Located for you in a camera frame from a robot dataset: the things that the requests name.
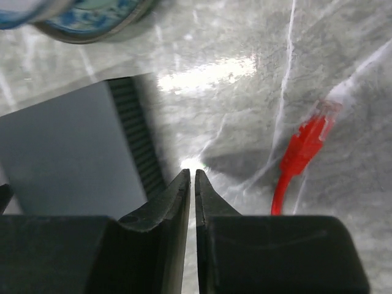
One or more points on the black network switch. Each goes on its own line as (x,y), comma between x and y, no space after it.
(87,152)

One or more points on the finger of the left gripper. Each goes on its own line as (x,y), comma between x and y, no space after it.
(6,195)

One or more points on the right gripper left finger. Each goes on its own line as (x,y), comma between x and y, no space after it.
(142,252)

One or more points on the blue white porcelain bowl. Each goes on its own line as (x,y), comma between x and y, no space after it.
(15,13)

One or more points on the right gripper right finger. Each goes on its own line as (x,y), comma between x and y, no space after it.
(271,254)

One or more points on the blue patterned saucer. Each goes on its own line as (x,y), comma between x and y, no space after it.
(91,21)

